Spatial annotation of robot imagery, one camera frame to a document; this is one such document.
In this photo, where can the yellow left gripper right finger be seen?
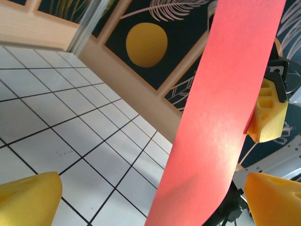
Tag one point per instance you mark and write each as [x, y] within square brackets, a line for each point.
[275, 202]

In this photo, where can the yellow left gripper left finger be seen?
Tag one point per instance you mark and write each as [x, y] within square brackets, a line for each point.
[28, 200]

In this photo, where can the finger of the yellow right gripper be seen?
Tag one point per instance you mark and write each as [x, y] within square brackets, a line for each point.
[270, 127]

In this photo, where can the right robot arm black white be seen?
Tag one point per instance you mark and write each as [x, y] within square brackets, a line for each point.
[232, 209]

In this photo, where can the red paper sheet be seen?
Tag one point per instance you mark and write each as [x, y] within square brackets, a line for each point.
[211, 117]

